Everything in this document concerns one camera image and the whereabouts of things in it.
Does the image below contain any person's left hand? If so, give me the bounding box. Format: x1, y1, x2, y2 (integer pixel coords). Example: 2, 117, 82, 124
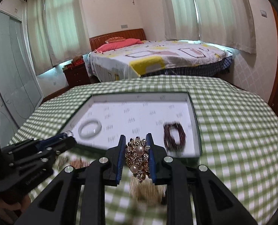
0, 192, 31, 218

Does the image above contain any wooden bed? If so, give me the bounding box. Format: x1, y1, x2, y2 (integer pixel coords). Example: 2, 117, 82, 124
87, 28, 234, 84

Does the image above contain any printed white bed sheet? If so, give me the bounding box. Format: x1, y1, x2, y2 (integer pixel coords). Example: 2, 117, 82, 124
88, 40, 233, 83

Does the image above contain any white printed jewelry box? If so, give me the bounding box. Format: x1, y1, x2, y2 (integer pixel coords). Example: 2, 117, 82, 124
59, 91, 203, 158

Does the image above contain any dark red bead string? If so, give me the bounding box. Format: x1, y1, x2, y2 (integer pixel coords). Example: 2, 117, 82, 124
163, 121, 187, 152

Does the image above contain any white jade bangle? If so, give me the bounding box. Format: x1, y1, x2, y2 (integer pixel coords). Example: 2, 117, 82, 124
78, 119, 103, 139

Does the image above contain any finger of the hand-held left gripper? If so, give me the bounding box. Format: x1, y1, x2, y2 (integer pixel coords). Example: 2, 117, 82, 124
6, 136, 78, 170
2, 132, 70, 157

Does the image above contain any frosted glass wardrobe door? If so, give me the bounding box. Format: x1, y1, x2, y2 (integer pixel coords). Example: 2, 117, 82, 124
0, 8, 45, 130

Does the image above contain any dark wooden nightstand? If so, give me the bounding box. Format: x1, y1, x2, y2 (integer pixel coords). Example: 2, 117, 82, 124
63, 64, 91, 88

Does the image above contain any red patterned pillow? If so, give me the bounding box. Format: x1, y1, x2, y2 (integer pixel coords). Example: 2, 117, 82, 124
105, 37, 126, 44

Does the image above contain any gold pearl brooch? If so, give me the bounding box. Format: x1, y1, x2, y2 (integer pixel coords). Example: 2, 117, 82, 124
125, 136, 151, 183

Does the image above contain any blue plaid bed skirt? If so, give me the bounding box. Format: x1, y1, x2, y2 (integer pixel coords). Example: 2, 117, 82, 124
140, 57, 234, 77

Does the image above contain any green checked tablecloth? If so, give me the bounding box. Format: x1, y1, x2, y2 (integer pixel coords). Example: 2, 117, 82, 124
6, 74, 278, 225

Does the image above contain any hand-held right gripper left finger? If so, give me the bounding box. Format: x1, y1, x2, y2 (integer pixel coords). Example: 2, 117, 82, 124
14, 135, 126, 225

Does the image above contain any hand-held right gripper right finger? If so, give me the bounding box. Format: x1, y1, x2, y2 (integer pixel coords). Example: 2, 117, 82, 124
146, 133, 258, 225

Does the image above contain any pink pillow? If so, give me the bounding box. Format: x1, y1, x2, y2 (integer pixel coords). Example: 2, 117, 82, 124
95, 38, 144, 53

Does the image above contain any white sheer curtain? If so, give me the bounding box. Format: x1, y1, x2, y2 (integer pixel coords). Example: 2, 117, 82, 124
161, 0, 200, 42
44, 0, 90, 67
26, 0, 52, 76
190, 0, 257, 55

